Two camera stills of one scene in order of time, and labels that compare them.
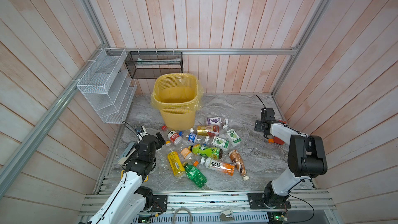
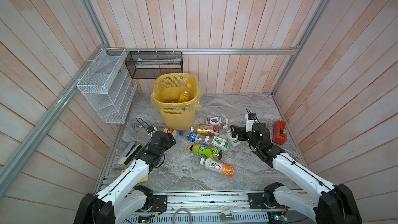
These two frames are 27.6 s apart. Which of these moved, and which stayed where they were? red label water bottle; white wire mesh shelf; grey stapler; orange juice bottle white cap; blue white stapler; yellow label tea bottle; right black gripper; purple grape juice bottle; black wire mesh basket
Moved: right black gripper; red label water bottle; yellow label tea bottle
Stayed: orange juice bottle white cap; purple grape juice bottle; blue white stapler; white wire mesh shelf; grey stapler; black wire mesh basket
